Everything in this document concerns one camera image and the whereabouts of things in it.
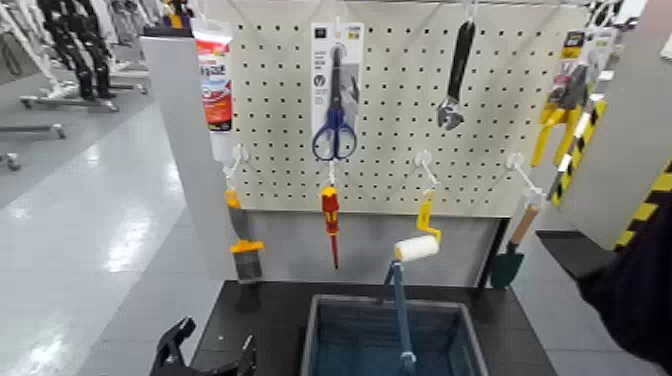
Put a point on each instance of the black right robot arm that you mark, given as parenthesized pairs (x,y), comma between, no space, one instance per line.
(640,294)

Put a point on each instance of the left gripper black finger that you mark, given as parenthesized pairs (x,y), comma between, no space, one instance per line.
(246,362)
(170,341)

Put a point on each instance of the white pegboard hook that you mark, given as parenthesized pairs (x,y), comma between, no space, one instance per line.
(422,157)
(515,160)
(239,154)
(471,9)
(331,173)

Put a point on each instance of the white humanoid robot on stand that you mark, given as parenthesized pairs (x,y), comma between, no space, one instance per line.
(31,42)

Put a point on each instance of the grey partition with hazard tape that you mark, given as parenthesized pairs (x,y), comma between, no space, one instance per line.
(630,131)

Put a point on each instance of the white perforated pegboard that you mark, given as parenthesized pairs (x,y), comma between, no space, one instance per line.
(378,178)

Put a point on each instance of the grey panel below pegboard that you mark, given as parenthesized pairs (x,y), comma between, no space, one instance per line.
(294,241)

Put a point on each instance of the red white adhesive tube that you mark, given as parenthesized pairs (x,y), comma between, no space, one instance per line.
(215,78)

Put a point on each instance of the black panel frame post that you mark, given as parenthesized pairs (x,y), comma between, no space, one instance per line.
(498,231)

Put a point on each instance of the blue scissors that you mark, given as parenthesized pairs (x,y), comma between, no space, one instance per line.
(321,63)

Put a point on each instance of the black adjustable wrench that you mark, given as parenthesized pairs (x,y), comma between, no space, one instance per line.
(462,52)

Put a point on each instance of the black humanoid robot on stand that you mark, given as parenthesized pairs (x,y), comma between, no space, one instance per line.
(78,47)

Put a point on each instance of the red yellow screwdriver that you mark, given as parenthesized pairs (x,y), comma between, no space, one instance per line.
(330,210)

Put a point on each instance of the grey wheeled stand base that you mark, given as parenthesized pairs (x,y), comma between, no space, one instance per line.
(31,128)

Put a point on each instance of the blue grey plastic crate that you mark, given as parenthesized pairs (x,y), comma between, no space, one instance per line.
(357,341)

